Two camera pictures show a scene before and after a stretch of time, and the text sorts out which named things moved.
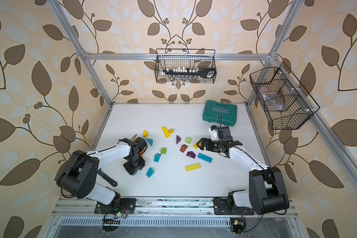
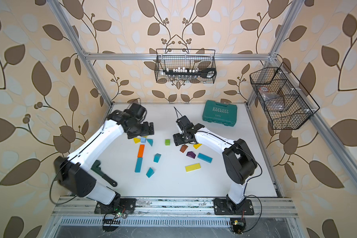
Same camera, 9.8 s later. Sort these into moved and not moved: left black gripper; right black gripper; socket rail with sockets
Moved: left black gripper; right black gripper
Not moved: socket rail with sockets
